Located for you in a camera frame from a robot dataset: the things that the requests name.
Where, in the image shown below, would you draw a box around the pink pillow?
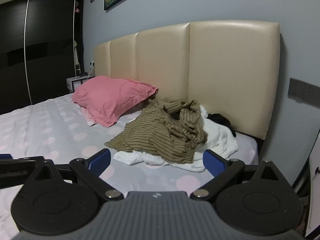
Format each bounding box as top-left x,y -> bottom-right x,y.
72,76 -> 158,127

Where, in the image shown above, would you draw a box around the polka dot bed sheet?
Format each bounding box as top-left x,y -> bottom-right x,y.
0,93 -> 259,235

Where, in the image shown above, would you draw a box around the grey wall switch panel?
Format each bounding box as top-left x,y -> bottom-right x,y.
287,78 -> 320,106

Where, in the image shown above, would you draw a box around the light pink pillow under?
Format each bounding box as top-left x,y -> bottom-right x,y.
80,106 -> 98,126

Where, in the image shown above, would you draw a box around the white bedside table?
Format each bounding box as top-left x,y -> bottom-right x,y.
66,75 -> 93,93

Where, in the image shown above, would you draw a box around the beige padded headboard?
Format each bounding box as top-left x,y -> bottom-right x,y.
94,20 -> 280,139

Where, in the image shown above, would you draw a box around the olive striped shorts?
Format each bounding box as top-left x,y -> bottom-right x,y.
105,99 -> 207,164

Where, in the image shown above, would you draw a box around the black sliding wardrobe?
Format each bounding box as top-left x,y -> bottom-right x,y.
1,0 -> 76,114

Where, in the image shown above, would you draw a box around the black garment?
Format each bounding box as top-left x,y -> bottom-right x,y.
207,113 -> 236,137

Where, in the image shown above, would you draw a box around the white crumpled garment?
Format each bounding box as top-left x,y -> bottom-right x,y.
113,106 -> 239,172

